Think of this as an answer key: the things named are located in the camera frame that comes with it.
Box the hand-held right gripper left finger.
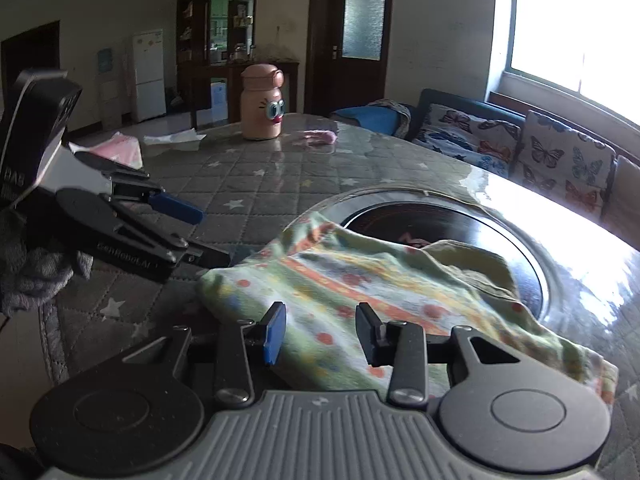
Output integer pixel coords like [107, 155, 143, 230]
[122, 301, 288, 407]

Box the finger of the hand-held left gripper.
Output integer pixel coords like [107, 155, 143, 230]
[112, 207, 232, 270]
[110, 172, 206, 226]

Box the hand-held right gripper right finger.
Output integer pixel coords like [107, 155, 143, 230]
[354, 301, 536, 407]

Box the green floral pajama top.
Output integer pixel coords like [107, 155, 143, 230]
[197, 210, 621, 413]

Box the person's left hand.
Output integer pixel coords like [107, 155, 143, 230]
[0, 210, 94, 311]

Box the white paper sheet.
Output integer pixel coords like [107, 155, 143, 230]
[144, 129, 206, 152]

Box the white water dispenser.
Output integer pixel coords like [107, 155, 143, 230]
[95, 47, 123, 131]

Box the pink paper sheet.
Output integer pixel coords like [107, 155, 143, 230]
[69, 132, 144, 170]

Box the white refrigerator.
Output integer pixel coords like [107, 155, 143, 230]
[131, 29, 167, 122]

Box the peach cartoon face bottle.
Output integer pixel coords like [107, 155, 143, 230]
[240, 64, 287, 141]

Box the dark wooden display cabinet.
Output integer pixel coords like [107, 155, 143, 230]
[176, 0, 301, 128]

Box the round black induction cooktop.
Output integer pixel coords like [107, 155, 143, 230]
[310, 186, 563, 331]

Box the small pink item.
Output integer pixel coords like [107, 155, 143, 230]
[299, 130, 339, 146]

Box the blue cloth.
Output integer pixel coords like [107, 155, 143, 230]
[330, 100, 416, 138]

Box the butterfly print cushion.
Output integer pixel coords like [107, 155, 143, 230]
[414, 104, 523, 177]
[512, 110, 617, 222]

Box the wooden door with frosted glass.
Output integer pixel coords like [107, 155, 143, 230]
[306, 0, 396, 116]

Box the blue sofa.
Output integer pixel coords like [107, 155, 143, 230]
[330, 88, 640, 251]

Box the plain beige cushion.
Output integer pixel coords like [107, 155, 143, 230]
[600, 155, 640, 251]

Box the window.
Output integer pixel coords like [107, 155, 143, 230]
[510, 0, 640, 126]

